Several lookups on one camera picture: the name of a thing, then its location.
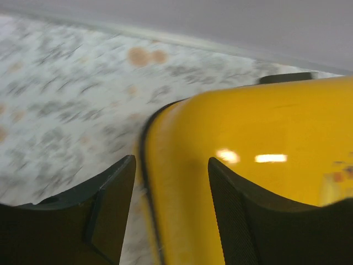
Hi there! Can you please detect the yellow hard-shell suitcase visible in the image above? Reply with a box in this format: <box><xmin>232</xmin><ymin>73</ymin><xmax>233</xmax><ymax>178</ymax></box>
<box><xmin>136</xmin><ymin>73</ymin><xmax>352</xmax><ymax>264</ymax></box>

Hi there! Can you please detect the floral table cloth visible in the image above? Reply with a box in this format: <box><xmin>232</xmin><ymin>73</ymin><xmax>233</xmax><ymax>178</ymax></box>
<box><xmin>0</xmin><ymin>13</ymin><xmax>343</xmax><ymax>265</ymax></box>

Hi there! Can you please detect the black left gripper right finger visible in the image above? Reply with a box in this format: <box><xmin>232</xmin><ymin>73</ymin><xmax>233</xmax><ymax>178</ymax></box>
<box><xmin>208</xmin><ymin>157</ymin><xmax>352</xmax><ymax>264</ymax></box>

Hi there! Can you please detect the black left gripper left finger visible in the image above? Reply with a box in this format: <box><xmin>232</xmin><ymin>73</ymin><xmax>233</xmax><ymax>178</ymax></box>
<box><xmin>1</xmin><ymin>155</ymin><xmax>136</xmax><ymax>264</ymax></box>

